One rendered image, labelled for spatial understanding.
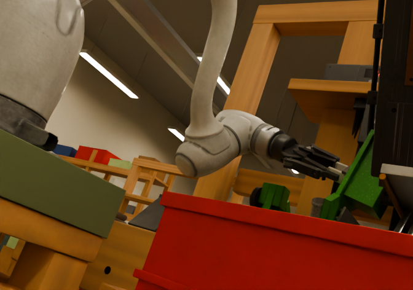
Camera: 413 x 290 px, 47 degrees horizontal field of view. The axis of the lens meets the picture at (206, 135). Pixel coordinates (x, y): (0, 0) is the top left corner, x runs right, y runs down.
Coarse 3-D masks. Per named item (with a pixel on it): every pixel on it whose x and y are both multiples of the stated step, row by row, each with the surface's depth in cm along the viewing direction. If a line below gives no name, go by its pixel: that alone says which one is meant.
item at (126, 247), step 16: (112, 224) 99; (128, 224) 98; (112, 240) 98; (128, 240) 96; (144, 240) 94; (16, 256) 109; (96, 256) 98; (112, 256) 96; (128, 256) 94; (144, 256) 92; (96, 272) 96; (112, 272) 94; (128, 272) 92; (96, 288) 94; (128, 288) 91
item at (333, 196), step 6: (324, 198) 101; (330, 198) 101; (336, 198) 102; (324, 204) 101; (330, 204) 100; (336, 204) 103; (324, 210) 102; (330, 210) 101; (336, 210) 104; (324, 216) 102; (330, 216) 103
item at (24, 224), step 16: (0, 208) 58; (16, 208) 59; (0, 224) 58; (16, 224) 59; (32, 224) 61; (48, 224) 63; (64, 224) 66; (32, 240) 62; (48, 240) 64; (64, 240) 66; (80, 240) 68; (96, 240) 71; (80, 256) 68
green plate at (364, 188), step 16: (368, 144) 105; (368, 160) 104; (352, 176) 104; (368, 176) 103; (336, 192) 103; (352, 192) 103; (368, 192) 101; (352, 208) 111; (368, 208) 103; (384, 208) 106
